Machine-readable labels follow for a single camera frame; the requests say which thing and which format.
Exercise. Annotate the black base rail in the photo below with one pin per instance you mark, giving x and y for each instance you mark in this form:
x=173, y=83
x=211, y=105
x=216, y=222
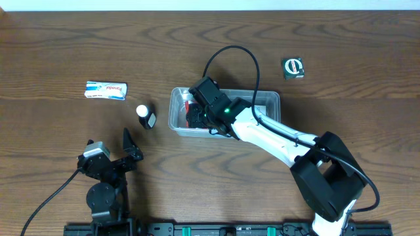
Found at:
x=169, y=229

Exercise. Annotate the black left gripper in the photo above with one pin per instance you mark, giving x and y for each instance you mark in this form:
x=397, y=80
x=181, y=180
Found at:
x=115, y=162

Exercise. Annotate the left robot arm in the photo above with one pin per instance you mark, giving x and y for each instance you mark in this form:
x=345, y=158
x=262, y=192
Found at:
x=108, y=199

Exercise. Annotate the red Panadol box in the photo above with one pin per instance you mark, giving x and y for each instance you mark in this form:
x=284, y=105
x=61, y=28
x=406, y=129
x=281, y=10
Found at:
x=187, y=104

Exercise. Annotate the clear plastic container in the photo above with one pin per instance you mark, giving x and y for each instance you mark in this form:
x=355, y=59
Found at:
x=267, y=101

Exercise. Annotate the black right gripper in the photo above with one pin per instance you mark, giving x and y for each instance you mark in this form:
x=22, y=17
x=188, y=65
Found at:
x=195, y=115

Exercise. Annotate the dark bottle white cap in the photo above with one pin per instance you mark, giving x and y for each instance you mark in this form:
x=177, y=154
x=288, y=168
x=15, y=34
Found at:
x=146, y=117

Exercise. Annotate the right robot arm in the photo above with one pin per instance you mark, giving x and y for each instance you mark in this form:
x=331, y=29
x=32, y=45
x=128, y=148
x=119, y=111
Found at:
x=327, y=175

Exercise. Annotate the green square box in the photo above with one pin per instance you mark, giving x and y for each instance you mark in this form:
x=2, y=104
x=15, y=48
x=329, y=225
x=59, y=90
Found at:
x=292, y=68

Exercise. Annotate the white Panadol box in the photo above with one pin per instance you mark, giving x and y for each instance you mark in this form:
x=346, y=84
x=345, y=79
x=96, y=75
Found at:
x=107, y=90

